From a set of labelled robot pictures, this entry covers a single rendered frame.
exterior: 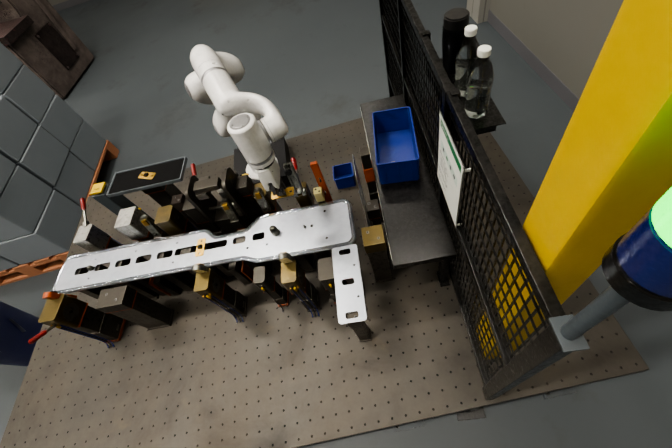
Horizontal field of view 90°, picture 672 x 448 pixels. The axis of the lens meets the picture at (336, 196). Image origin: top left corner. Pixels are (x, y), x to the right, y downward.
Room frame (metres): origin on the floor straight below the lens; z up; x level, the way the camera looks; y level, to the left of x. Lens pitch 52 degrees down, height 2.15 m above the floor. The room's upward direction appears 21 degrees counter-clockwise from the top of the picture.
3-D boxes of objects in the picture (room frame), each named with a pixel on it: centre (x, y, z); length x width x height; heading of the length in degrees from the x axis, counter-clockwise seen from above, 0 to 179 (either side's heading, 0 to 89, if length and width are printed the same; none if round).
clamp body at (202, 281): (0.69, 0.60, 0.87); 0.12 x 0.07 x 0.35; 169
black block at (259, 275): (0.65, 0.40, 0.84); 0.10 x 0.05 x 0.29; 169
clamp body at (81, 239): (1.18, 1.17, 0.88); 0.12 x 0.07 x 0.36; 169
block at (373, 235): (0.61, -0.08, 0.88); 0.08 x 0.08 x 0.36; 79
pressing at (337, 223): (0.88, 0.64, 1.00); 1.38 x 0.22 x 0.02; 79
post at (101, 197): (1.31, 1.04, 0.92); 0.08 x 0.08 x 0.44; 79
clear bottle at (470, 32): (0.76, -0.48, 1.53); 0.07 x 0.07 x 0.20
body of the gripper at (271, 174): (0.79, 0.17, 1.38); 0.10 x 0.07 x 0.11; 169
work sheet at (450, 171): (0.58, -0.36, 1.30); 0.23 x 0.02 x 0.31; 169
